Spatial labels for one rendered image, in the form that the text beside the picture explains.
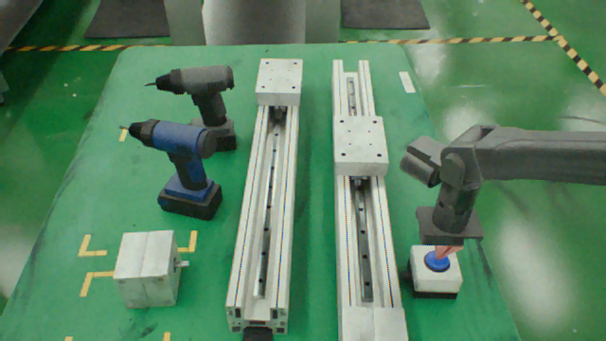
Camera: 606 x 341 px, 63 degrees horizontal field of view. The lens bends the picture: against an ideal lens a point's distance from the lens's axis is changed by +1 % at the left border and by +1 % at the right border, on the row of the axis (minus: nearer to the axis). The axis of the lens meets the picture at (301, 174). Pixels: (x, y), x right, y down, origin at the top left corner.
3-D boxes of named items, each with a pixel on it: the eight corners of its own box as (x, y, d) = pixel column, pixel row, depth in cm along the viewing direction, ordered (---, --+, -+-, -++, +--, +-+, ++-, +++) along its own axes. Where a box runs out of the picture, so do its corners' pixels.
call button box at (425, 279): (455, 299, 91) (463, 279, 87) (403, 298, 91) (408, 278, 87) (447, 264, 97) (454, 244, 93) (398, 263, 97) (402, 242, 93)
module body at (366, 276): (396, 337, 86) (402, 311, 80) (338, 335, 86) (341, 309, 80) (365, 86, 144) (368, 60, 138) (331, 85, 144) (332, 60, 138)
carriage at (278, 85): (300, 115, 124) (300, 92, 119) (257, 114, 124) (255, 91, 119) (302, 80, 135) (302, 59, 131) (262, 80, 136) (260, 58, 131)
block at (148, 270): (189, 304, 90) (181, 274, 84) (126, 309, 90) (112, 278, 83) (193, 260, 98) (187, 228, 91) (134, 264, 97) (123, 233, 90)
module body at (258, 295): (287, 334, 86) (286, 307, 80) (229, 332, 86) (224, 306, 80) (300, 84, 144) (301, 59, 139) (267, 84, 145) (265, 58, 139)
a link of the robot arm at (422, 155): (463, 166, 67) (500, 135, 71) (398, 126, 73) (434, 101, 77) (448, 220, 76) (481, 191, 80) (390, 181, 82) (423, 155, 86)
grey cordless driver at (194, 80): (241, 151, 122) (233, 74, 107) (160, 159, 120) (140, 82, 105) (239, 132, 128) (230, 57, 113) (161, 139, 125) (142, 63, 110)
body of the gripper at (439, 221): (414, 212, 86) (421, 182, 81) (472, 214, 86) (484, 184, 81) (419, 242, 81) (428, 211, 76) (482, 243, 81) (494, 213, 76)
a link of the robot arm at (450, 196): (471, 189, 72) (492, 171, 74) (432, 166, 75) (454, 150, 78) (459, 221, 76) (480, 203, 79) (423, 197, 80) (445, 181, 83)
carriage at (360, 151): (384, 186, 105) (388, 162, 100) (333, 185, 105) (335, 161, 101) (378, 139, 117) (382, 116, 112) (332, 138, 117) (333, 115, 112)
